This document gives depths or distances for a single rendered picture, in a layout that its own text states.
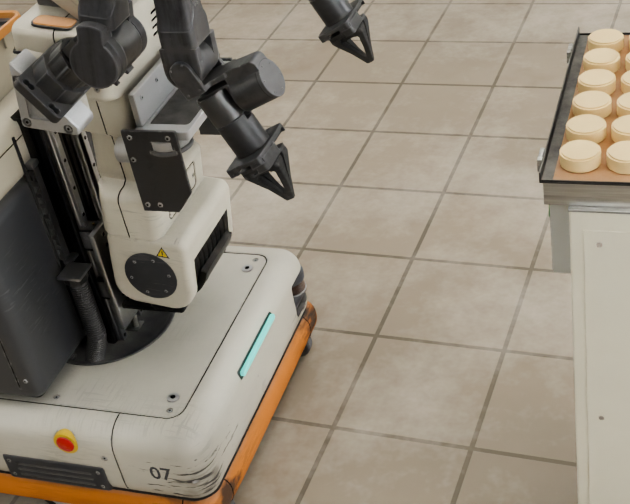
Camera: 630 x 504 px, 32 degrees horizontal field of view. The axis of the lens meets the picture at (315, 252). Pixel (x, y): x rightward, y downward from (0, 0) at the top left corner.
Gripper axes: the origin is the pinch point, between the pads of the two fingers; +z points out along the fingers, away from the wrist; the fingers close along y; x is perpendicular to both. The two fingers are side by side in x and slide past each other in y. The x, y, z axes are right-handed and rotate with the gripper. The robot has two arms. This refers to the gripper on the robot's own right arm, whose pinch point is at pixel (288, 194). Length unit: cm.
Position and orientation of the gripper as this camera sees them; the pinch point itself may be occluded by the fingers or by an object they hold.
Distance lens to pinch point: 166.0
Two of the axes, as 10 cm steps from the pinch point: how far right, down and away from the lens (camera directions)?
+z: 5.5, 7.5, 3.7
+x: -7.8, 3.0, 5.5
